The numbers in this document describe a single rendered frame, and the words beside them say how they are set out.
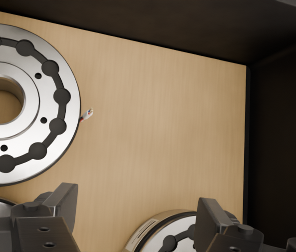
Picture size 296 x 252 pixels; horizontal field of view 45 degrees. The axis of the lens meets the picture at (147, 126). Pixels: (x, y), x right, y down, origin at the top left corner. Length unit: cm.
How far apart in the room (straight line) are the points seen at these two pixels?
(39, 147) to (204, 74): 16
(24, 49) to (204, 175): 17
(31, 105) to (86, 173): 7
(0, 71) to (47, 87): 3
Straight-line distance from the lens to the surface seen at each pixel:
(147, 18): 27
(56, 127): 24
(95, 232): 28
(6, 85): 26
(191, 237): 27
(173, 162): 29
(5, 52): 25
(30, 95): 24
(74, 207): 16
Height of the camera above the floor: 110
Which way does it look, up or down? 68 degrees down
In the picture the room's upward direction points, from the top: 69 degrees clockwise
